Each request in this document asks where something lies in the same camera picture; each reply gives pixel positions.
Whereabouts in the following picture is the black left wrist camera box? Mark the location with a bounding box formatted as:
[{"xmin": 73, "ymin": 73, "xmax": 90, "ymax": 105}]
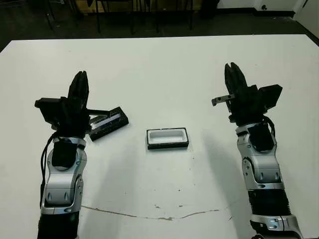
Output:
[{"xmin": 34, "ymin": 98, "xmax": 63, "ymax": 125}]

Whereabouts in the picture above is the black waste bin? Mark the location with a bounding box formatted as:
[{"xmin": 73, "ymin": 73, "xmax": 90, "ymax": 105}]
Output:
[{"xmin": 200, "ymin": 0, "xmax": 221, "ymax": 18}]

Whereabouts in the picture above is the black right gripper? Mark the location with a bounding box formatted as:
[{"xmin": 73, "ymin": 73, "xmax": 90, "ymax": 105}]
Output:
[{"xmin": 211, "ymin": 62, "xmax": 269, "ymax": 126}]

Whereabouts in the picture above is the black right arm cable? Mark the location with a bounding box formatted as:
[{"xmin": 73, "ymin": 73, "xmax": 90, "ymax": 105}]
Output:
[{"xmin": 261, "ymin": 116, "xmax": 278, "ymax": 140}]

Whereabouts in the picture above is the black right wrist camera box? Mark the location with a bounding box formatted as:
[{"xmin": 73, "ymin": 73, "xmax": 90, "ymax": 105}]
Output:
[{"xmin": 258, "ymin": 84, "xmax": 284, "ymax": 110}]

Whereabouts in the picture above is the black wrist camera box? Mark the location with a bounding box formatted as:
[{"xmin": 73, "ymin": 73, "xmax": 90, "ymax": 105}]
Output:
[
  {"xmin": 34, "ymin": 98, "xmax": 63, "ymax": 125},
  {"xmin": 258, "ymin": 84, "xmax": 284, "ymax": 110}
]

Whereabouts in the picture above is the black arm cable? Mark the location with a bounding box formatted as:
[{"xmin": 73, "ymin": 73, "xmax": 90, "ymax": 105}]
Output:
[
  {"xmin": 39, "ymin": 133, "xmax": 59, "ymax": 207},
  {"xmin": 261, "ymin": 116, "xmax": 278, "ymax": 140}
]

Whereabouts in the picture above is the black box lid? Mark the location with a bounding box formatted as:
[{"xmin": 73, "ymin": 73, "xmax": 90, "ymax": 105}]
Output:
[{"xmin": 87, "ymin": 106, "xmax": 130, "ymax": 142}]

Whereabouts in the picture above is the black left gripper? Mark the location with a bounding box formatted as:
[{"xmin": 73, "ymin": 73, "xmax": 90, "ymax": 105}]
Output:
[{"xmin": 51, "ymin": 71, "xmax": 112, "ymax": 138}]

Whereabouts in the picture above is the black box base white inlay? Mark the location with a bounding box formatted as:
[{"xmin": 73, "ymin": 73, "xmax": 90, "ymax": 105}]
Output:
[{"xmin": 146, "ymin": 126, "xmax": 189, "ymax": 151}]

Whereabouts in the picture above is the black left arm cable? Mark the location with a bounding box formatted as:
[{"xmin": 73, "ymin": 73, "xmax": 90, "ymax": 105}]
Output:
[{"xmin": 39, "ymin": 133, "xmax": 59, "ymax": 207}]

